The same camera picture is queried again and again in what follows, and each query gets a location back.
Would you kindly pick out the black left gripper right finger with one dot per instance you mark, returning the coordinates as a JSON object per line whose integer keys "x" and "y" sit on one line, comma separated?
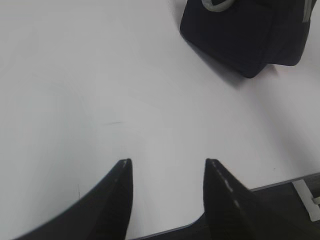
{"x": 233, "y": 212}

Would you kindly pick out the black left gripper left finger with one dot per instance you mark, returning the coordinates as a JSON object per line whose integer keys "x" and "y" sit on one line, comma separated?
{"x": 102, "y": 214}

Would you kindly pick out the navy blue lunch bag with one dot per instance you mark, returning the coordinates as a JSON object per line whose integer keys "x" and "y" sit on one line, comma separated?
{"x": 248, "y": 35}

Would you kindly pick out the white bracket under table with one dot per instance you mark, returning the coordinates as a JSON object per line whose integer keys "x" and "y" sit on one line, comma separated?
{"x": 311, "y": 203}

